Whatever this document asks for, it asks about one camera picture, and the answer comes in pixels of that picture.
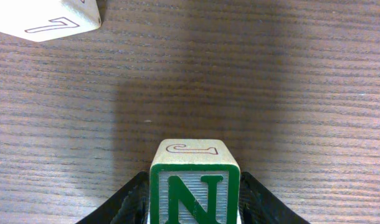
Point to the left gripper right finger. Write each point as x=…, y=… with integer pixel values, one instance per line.
x=257, y=205

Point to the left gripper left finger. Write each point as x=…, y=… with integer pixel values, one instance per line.
x=129, y=205

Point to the green N block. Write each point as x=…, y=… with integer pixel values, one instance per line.
x=194, y=181

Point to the yellow block lower left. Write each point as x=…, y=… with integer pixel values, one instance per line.
x=41, y=20

